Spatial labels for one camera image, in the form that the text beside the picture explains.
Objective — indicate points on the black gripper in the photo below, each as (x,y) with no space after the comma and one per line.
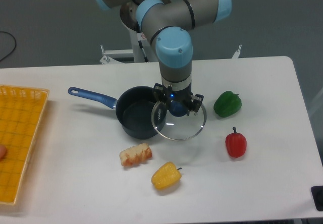
(166,93)

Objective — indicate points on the glass lid blue knob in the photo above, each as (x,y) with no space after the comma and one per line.
(176,125)

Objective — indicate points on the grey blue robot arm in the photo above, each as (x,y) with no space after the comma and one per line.
(166,28)

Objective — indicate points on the green toy bell pepper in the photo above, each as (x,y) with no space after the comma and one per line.
(227,104)

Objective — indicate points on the toy bread piece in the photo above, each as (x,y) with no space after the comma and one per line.
(135,155)

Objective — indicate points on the red toy bell pepper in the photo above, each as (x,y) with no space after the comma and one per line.
(236,144)

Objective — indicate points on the yellow toy bell pepper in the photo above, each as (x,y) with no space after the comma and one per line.
(166,176)

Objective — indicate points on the yellow plastic basket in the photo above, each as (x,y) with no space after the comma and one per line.
(21,113)

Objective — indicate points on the black device at table edge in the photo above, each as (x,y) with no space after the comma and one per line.
(317,194)

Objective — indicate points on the pink object in basket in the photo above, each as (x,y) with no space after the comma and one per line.
(3,151)

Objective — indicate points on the dark saucepan blue handle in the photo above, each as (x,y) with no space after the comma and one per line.
(133,109)

